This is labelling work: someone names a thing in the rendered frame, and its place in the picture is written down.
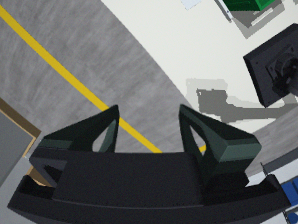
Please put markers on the green plastic crate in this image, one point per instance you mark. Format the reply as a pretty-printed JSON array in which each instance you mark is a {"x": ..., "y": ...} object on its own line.
[{"x": 246, "y": 5}]

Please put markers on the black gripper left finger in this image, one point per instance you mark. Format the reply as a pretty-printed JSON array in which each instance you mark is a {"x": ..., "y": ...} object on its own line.
[{"x": 81, "y": 135}]

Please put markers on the white paper strip with colored squares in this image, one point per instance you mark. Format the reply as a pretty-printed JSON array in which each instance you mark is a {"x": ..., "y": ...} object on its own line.
[{"x": 190, "y": 3}]

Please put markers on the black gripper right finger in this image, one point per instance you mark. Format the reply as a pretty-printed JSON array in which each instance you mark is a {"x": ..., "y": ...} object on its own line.
[{"x": 228, "y": 149}]

